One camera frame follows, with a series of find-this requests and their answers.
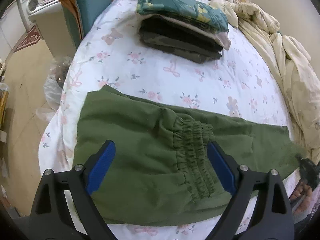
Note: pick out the green pants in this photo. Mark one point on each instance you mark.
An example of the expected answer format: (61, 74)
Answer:
(161, 174)

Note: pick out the floral white bed sheet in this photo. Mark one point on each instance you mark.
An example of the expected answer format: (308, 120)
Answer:
(239, 84)

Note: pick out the beige bedside cabinet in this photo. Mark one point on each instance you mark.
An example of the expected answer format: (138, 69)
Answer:
(49, 19)

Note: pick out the black folded garment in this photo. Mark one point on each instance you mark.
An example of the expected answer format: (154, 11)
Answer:
(159, 26)

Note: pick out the person right hand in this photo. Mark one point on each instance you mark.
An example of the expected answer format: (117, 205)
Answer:
(301, 198)

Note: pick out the red floor rug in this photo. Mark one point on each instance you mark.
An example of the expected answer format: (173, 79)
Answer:
(32, 38)

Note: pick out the cream yellow quilt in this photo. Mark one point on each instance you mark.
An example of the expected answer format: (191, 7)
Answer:
(288, 62)

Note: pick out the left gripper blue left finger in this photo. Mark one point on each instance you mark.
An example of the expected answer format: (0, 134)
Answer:
(97, 166)

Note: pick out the dark camouflage folded pants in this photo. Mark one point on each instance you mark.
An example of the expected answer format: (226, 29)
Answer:
(192, 47)

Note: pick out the clear plastic bag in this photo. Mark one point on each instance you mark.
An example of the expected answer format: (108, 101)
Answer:
(53, 86)

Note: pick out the white washing machine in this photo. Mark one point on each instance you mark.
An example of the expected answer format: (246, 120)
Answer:
(26, 8)

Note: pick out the yellow wooden chair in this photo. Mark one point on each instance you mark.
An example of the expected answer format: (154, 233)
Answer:
(4, 93)

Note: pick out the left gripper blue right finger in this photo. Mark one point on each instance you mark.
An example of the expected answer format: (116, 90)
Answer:
(225, 167)

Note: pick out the teal floral folded garment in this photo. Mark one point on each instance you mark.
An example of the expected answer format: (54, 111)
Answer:
(193, 12)

